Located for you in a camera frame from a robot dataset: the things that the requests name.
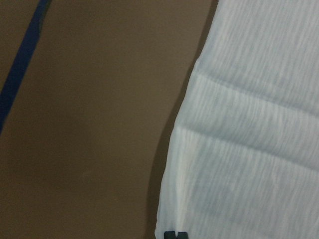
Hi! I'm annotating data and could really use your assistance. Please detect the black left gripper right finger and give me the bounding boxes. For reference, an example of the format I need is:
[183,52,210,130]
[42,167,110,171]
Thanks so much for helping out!
[177,232,188,239]

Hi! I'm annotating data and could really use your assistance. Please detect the light blue button-up shirt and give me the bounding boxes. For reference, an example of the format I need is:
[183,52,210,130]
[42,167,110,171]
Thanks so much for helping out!
[155,0,319,239]

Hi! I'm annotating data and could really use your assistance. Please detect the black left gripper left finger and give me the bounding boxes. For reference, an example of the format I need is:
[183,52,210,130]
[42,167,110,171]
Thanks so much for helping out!
[163,231,176,239]

